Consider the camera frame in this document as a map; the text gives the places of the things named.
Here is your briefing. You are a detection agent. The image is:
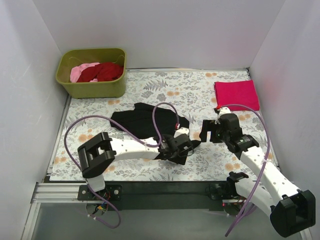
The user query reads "black t shirt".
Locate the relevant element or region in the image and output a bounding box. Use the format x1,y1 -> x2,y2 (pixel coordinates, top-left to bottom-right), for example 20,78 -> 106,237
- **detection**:
110,102 -> 201,165

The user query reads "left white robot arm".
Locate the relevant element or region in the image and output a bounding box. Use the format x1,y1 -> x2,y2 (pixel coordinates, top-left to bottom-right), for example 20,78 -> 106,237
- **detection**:
77,132 -> 194,193

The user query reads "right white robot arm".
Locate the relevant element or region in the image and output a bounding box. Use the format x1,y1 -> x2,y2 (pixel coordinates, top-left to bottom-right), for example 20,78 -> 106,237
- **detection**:
199,112 -> 316,238

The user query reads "floral patterned table mat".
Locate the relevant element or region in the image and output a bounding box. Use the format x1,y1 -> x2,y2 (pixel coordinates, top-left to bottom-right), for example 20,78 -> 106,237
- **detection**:
49,69 -> 280,182

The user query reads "folded magenta t shirt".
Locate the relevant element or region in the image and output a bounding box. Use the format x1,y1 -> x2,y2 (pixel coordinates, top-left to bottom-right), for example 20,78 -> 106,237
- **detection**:
214,80 -> 260,111

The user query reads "dark red garment in bin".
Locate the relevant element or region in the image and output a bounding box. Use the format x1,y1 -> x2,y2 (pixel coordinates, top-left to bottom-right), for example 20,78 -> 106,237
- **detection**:
73,62 -> 124,83

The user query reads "pink garment in bin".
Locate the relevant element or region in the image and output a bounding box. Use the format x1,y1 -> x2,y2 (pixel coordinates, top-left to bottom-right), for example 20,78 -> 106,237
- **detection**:
69,62 -> 100,83

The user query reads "olive green plastic bin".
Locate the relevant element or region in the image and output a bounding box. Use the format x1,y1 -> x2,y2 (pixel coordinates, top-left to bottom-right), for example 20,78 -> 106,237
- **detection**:
55,48 -> 127,99

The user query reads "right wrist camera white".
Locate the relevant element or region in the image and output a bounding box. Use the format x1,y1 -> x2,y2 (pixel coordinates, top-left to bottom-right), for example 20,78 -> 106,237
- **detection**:
214,107 -> 231,125

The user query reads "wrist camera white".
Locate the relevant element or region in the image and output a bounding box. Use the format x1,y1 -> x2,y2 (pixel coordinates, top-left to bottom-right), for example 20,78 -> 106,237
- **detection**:
173,127 -> 190,138
214,107 -> 231,125

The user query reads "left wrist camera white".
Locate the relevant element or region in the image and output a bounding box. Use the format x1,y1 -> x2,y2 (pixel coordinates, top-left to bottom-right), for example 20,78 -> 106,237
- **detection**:
173,127 -> 190,138

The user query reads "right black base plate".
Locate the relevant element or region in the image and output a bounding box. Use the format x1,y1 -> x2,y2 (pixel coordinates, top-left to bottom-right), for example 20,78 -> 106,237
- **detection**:
205,183 -> 240,200

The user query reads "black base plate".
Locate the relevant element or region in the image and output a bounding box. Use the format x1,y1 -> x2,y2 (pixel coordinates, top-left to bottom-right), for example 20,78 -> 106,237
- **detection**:
77,184 -> 122,201
205,183 -> 240,200

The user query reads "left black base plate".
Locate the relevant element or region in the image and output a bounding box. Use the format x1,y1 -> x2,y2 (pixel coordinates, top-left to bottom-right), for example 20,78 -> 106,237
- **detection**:
77,184 -> 122,201

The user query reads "aluminium frame rail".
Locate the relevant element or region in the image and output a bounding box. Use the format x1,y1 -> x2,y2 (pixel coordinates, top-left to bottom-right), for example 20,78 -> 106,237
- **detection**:
31,181 -> 88,204

